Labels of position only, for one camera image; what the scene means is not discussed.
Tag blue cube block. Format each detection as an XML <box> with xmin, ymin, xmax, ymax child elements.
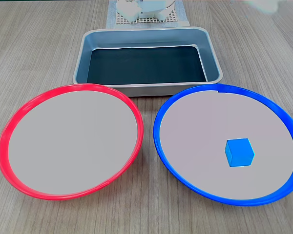
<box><xmin>224</xmin><ymin>138</ymin><xmax>255</xmax><ymax>168</ymax></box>

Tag silver metal tray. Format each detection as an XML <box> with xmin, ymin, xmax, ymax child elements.
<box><xmin>73</xmin><ymin>26</ymin><xmax>224</xmax><ymax>98</ymax></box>

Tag black tray liner mat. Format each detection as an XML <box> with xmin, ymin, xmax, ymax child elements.
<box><xmin>86</xmin><ymin>45</ymin><xmax>208</xmax><ymax>85</ymax></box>

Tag white dish blue rim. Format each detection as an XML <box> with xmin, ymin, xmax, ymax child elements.
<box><xmin>153</xmin><ymin>83</ymin><xmax>293</xmax><ymax>207</ymax></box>

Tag white dish red rim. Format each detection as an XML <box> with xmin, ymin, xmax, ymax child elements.
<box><xmin>0</xmin><ymin>83</ymin><xmax>144</xmax><ymax>201</ymax></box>

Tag white mesh mat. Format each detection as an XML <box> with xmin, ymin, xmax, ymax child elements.
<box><xmin>115</xmin><ymin>7</ymin><xmax>179</xmax><ymax>25</ymax></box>

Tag pale translucent sheet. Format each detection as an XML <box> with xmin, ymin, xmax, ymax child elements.
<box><xmin>105</xmin><ymin>0</ymin><xmax>190</xmax><ymax>30</ymax></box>

